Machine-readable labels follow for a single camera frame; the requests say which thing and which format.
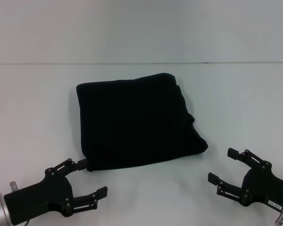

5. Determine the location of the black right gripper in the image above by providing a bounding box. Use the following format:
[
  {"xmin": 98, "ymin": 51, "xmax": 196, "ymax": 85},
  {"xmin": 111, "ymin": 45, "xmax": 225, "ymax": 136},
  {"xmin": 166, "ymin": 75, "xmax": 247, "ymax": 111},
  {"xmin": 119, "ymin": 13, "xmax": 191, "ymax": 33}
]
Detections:
[{"xmin": 208, "ymin": 147, "xmax": 283, "ymax": 213}]

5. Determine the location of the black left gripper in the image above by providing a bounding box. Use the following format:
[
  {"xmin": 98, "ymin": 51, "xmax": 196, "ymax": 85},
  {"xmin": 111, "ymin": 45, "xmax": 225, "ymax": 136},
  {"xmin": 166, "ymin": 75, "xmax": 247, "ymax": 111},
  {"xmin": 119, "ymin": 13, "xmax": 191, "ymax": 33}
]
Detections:
[{"xmin": 3, "ymin": 158, "xmax": 108, "ymax": 224}]

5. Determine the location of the black shirt with FREE print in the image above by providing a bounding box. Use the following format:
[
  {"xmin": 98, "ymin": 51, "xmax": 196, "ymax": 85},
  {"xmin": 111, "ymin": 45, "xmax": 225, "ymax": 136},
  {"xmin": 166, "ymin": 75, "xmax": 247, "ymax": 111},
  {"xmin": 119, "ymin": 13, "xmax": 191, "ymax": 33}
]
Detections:
[{"xmin": 75, "ymin": 73, "xmax": 208, "ymax": 173}]

